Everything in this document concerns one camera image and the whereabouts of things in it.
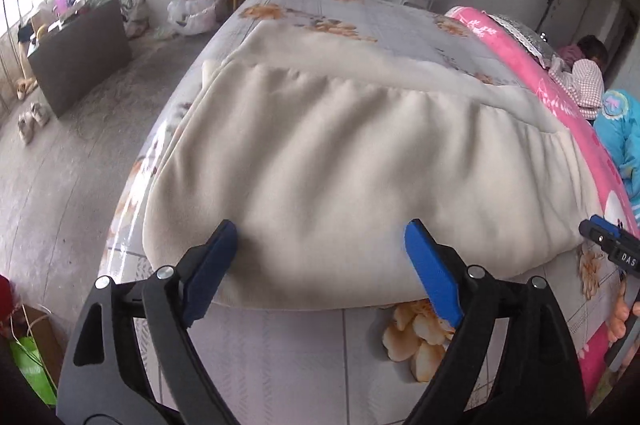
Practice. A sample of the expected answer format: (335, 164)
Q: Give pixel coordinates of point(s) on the dark grey cabinet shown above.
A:
(80, 55)

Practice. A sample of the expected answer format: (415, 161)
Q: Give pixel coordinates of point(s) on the tan slippers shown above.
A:
(26, 87)

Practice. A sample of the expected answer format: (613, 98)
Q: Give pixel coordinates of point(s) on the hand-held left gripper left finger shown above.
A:
(210, 275)

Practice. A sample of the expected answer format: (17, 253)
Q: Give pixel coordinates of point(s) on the metal window railing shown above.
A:
(25, 5)

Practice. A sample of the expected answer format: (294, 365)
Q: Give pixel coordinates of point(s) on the beige zip jacket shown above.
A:
(325, 155)

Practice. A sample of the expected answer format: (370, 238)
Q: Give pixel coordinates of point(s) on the red paper bag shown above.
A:
(6, 292)

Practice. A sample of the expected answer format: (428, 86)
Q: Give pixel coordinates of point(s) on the bed with floral sheet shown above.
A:
(300, 355)

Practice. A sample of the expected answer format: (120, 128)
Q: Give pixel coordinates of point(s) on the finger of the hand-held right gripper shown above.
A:
(602, 225)

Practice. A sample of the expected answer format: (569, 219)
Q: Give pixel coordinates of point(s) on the white plastic bag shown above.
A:
(195, 15)

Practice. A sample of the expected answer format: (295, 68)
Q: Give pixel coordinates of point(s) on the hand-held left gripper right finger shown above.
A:
(432, 275)

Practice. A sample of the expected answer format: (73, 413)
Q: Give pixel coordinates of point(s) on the grey lace pillow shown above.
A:
(522, 37)

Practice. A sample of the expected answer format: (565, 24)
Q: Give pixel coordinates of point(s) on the brown paper bag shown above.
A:
(47, 335)

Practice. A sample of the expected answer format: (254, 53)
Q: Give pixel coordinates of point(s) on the pink floral blanket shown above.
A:
(505, 40)

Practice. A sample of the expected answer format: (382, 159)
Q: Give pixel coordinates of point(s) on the person's right hand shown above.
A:
(620, 320)

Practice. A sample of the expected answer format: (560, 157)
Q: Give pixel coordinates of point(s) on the light blue garment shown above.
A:
(620, 130)

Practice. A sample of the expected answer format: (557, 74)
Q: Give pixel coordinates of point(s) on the green paper bag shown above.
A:
(35, 372)

